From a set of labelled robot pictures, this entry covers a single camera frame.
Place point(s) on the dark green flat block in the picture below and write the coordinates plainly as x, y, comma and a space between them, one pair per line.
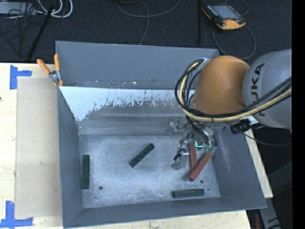
188, 193
141, 155
85, 172

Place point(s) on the grey metal bin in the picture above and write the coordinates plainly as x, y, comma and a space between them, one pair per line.
133, 180

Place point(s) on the red-brown flat block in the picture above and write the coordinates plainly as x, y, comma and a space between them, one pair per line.
200, 166
193, 157

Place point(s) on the black cylinder on white bracket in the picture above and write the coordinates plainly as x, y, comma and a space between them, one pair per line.
240, 127

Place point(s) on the pale wood flat board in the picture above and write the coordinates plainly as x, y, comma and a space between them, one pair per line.
35, 147

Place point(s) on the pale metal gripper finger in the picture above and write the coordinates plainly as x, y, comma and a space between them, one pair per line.
175, 125
181, 160

